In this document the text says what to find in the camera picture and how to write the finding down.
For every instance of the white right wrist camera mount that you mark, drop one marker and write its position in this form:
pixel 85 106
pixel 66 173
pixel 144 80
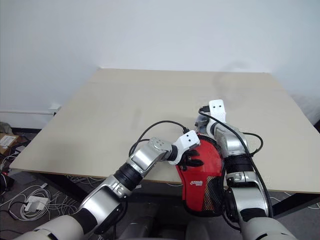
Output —
pixel 218 110

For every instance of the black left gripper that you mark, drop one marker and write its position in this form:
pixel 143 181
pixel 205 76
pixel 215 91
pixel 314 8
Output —
pixel 187 160

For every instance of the brown cardboard box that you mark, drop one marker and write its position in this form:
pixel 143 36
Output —
pixel 7 142

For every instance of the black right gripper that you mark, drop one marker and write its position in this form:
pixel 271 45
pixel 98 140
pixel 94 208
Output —
pixel 203 123

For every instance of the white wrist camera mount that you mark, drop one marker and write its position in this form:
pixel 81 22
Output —
pixel 188 141
pixel 218 110

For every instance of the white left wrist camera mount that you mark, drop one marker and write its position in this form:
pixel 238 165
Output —
pixel 188 141

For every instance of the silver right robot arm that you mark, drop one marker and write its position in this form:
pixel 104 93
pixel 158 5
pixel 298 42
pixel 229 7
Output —
pixel 237 150

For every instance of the olive green bag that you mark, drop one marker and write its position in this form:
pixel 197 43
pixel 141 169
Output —
pixel 3 127

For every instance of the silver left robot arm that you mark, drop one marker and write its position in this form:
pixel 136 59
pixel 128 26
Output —
pixel 140 160

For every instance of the white power adapter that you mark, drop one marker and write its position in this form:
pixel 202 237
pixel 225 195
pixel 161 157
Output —
pixel 37 203

